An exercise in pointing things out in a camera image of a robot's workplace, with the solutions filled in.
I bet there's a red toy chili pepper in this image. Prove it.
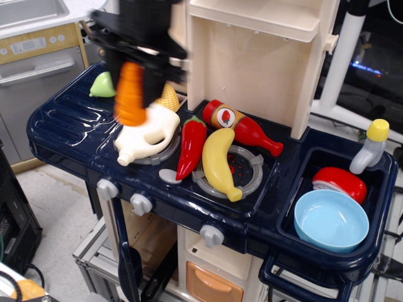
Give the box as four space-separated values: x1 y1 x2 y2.
176 115 207 181

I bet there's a grey oval stove button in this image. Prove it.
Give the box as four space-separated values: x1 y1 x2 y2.
158 169 181 184

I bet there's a grey left burner ring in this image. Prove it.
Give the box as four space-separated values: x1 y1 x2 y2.
113 133 183 167

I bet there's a cream toy jug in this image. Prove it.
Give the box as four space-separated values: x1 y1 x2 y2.
114 103 180 166

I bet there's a yellow toy banana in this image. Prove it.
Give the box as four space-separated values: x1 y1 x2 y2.
202 128 242 202

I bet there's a navy toy kitchen counter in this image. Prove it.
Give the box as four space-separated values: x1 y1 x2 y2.
26 63 399 301

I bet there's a grey middle stove knob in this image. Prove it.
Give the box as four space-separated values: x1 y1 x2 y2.
130 193 153 216

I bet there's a grey burner ring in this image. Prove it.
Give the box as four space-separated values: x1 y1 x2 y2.
191 145 264 200
113 133 183 167

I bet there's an orange toy carrot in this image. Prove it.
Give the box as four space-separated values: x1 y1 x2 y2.
114 62 146 126

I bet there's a red toy ketchup bottle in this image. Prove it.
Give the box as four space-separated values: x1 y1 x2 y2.
202 99 284 157

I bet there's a green toy pear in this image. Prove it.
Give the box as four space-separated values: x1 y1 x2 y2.
89 72 116 98

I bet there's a grey stove knob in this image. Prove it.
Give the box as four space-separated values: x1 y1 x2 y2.
130 193 153 216
200 225 225 249
97 179 119 200

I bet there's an orange toy drawer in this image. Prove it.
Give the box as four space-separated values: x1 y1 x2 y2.
186 262 244 302

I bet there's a grey right burner ring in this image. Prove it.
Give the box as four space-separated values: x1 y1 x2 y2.
191 145 264 200

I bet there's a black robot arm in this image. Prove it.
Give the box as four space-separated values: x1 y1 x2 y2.
91 1 187 108

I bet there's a grey right stove knob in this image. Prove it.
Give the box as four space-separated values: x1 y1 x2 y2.
200 225 225 249

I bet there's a yellow toy corn cob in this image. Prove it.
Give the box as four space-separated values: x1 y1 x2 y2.
155 83 180 112

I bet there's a cream toy kitchen shelf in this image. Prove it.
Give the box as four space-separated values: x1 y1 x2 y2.
169 1 339 139

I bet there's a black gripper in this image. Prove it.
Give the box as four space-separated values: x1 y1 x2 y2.
91 9 187 108

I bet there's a white monitor stand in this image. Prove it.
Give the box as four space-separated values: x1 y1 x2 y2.
310 0 403 136

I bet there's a grey left stove knob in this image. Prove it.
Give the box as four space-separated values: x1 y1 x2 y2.
97 179 119 200

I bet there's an aluminium frame stand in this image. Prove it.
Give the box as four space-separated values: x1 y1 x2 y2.
72 218 127 301

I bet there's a light blue bowl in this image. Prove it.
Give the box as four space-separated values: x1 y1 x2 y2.
294 189 370 253

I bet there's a grey toy faucet yellow cap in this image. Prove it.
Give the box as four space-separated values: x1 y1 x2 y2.
349 119 390 175

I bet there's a navy hanging ladle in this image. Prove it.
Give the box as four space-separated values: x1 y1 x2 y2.
111 197 142 302

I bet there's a black computer case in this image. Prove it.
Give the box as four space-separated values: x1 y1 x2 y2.
1 152 42 274

